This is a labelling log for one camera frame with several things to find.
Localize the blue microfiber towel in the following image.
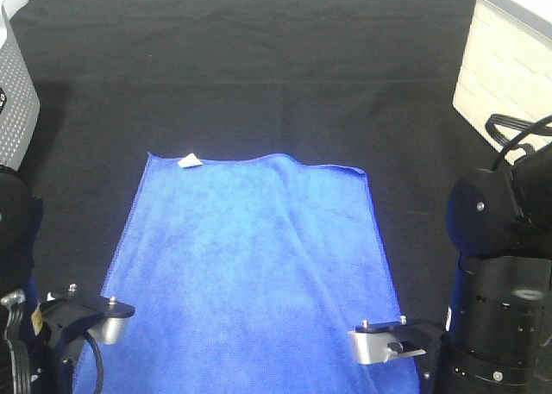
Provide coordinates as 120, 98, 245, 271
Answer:
71, 152, 422, 394

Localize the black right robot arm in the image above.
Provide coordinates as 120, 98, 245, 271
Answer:
432, 147, 551, 393

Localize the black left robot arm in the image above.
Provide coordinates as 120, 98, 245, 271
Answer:
1, 166, 93, 393

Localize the white towel label tag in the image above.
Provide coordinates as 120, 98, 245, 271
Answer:
177, 153, 203, 169

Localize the black table cloth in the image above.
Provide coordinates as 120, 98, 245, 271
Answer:
0, 0, 552, 394

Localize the white box at right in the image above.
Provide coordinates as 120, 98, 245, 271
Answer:
453, 0, 551, 149

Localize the white perforated plastic basket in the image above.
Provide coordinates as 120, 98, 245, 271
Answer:
1, 5, 40, 171

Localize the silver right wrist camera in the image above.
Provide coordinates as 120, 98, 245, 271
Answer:
348, 315, 427, 366

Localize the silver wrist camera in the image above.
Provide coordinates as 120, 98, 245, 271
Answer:
348, 315, 427, 366
42, 284, 135, 345

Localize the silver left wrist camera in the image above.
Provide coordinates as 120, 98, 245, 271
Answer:
42, 284, 135, 345

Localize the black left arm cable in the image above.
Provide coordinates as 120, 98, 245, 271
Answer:
84, 331, 106, 394

